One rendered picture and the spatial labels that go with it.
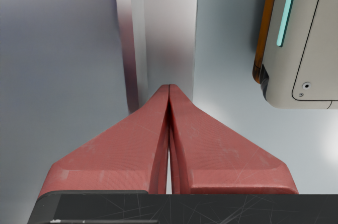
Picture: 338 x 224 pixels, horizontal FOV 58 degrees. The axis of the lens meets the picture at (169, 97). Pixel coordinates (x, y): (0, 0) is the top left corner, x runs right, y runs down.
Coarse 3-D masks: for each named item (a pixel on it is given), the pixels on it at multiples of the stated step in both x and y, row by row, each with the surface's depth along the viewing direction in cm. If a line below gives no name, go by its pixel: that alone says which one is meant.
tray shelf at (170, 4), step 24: (144, 0) 12; (168, 0) 12; (192, 0) 12; (168, 24) 13; (192, 24) 13; (168, 48) 13; (192, 48) 13; (168, 72) 14; (192, 72) 14; (192, 96) 15; (168, 168) 18; (168, 192) 19
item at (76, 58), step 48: (0, 0) 12; (48, 0) 12; (96, 0) 12; (0, 48) 13; (48, 48) 13; (96, 48) 13; (144, 48) 13; (0, 96) 15; (48, 96) 15; (96, 96) 14; (144, 96) 13; (0, 144) 16; (48, 144) 16; (0, 192) 19
